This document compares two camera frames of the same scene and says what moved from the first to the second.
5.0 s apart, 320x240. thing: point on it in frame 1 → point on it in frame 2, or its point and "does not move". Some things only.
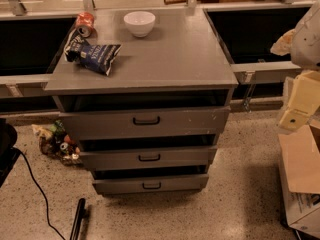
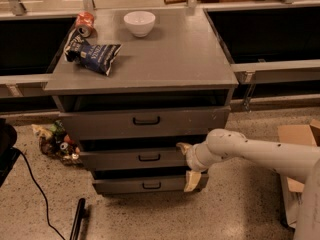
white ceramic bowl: [140, 23] does not move
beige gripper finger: [283, 43] → [184, 147]
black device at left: [8, 153] does not move
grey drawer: [148, 159] does not move
